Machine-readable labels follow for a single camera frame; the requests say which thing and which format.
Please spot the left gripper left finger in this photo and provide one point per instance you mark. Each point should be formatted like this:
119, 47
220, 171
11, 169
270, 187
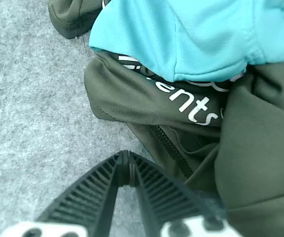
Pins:
87, 197

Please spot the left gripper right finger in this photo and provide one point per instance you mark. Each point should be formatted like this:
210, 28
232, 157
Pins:
156, 192

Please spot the turquoise mesh shirt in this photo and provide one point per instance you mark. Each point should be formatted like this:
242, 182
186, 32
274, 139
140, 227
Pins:
181, 37

